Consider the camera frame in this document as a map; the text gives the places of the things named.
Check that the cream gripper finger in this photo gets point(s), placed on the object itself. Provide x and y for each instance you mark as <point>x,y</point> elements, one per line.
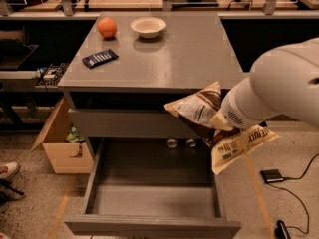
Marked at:
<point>220,122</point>

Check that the brown chip bag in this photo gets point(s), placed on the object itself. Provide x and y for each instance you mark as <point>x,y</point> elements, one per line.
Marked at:
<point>226,146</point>

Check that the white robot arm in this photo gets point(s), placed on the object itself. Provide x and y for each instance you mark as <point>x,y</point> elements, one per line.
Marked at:
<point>282,81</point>

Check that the right glass drawer knob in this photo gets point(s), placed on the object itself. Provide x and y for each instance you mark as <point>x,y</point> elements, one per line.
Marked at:
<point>191,143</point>

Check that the glass drawer knob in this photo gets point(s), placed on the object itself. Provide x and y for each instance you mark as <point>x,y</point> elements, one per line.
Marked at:
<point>172,143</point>
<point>191,143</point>

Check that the left glass drawer knob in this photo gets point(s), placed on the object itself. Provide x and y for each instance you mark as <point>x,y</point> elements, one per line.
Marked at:
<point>172,143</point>

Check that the grey drawer cabinet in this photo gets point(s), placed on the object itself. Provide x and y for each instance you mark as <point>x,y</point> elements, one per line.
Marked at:
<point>190,54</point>

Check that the open grey bottom drawer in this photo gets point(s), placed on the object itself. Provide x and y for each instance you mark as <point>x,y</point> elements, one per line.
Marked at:
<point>143,188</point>

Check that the closed grey middle drawer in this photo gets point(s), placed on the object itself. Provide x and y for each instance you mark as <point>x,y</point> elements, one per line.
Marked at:
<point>135,124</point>

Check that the black power adapter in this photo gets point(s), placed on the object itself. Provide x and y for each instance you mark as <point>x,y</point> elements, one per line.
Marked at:
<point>271,176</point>

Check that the white bowl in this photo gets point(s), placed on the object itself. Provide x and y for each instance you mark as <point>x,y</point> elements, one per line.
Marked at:
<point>148,27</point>

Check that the black plug on floor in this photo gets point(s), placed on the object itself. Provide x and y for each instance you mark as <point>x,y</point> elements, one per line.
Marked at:
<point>281,231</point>

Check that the orange fruit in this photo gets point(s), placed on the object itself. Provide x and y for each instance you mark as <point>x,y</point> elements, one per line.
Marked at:
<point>107,27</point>

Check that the green packet in box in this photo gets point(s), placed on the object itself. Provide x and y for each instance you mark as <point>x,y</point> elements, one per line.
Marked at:
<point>73,136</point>

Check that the cardboard box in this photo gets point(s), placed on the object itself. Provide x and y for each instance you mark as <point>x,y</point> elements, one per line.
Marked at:
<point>64,156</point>

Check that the patterned black box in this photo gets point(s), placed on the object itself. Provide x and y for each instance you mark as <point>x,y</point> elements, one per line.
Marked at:
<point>50,76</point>

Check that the white sneaker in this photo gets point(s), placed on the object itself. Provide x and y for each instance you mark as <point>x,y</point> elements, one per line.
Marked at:
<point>9,170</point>

